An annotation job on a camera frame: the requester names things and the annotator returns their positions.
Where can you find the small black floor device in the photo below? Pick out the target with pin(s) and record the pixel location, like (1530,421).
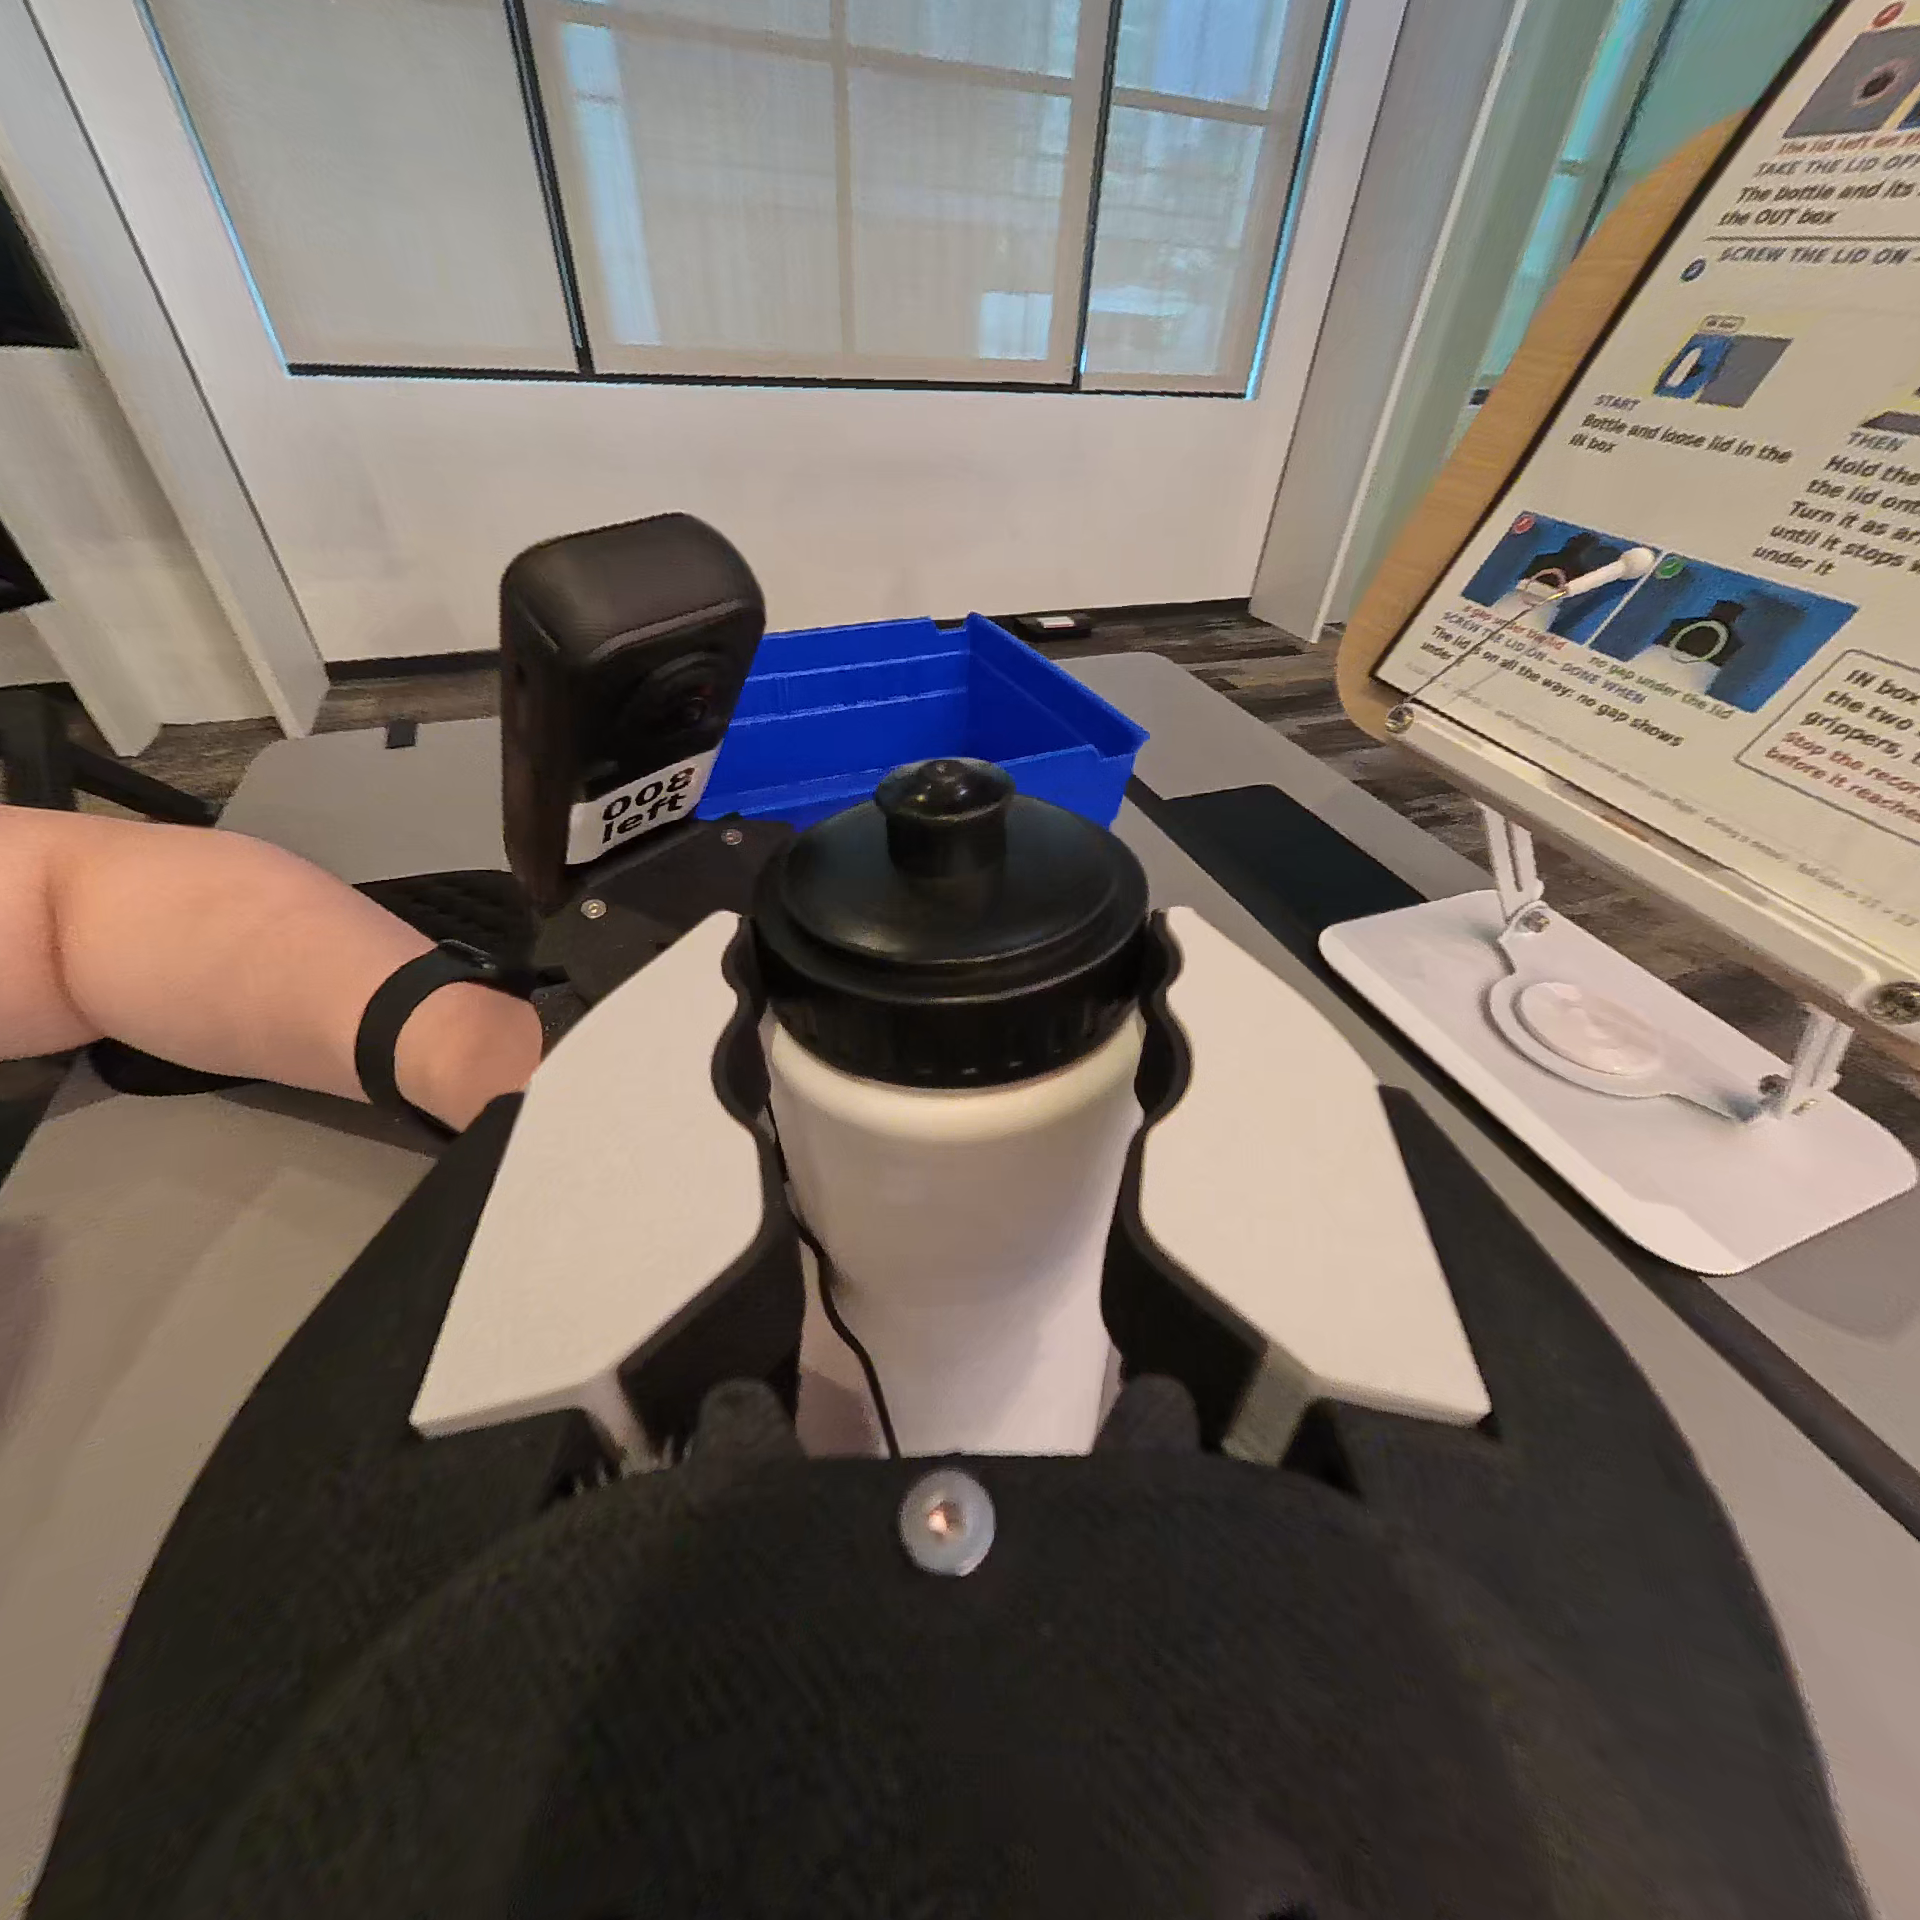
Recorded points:
(1055,624)

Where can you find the white plastic bottle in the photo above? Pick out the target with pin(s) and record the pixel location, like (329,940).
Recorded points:
(944,1215)

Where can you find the large window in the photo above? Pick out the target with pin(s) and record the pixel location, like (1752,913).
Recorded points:
(840,181)

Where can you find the instruction board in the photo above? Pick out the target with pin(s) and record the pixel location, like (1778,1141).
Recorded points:
(1723,452)

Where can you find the black wristband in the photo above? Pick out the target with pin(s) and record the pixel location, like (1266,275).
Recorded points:
(383,1036)

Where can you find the person's left forearm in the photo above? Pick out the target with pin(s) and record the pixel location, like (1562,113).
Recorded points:
(181,945)

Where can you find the blue plastic bin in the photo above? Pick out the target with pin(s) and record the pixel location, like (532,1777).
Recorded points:
(901,705)

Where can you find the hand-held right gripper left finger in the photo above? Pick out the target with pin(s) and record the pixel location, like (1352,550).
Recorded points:
(599,1200)

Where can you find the person's left hand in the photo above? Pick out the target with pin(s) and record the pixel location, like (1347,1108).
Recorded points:
(480,1051)

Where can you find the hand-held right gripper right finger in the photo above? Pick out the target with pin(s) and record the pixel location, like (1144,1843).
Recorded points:
(1289,1200)

